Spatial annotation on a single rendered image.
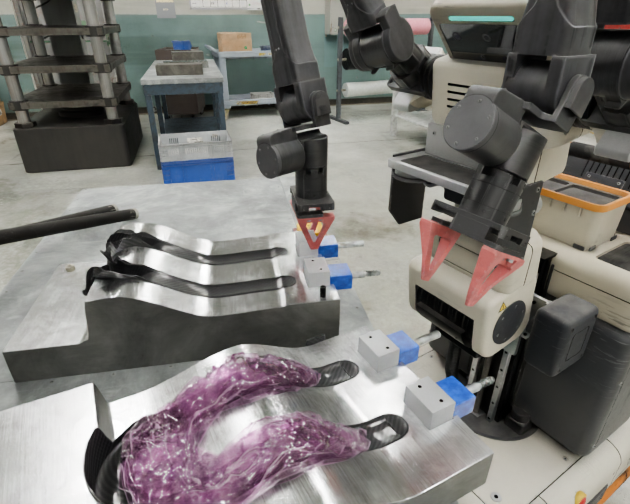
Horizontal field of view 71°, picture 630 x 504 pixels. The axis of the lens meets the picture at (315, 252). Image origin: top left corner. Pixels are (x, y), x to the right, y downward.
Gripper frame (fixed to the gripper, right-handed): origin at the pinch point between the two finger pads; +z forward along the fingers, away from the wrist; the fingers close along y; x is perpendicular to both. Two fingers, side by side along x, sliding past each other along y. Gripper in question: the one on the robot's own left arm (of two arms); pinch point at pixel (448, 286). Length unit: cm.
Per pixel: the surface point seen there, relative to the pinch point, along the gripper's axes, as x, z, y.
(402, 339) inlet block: 5.8, 11.3, -6.5
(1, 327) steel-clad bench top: -36, 40, -55
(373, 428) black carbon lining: -4.9, 18.6, 2.1
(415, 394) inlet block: -1.2, 13.3, 3.0
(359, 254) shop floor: 149, 37, -153
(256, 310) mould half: -8.6, 16.6, -22.9
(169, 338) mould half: -18.1, 25.2, -28.3
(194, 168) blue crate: 111, 40, -330
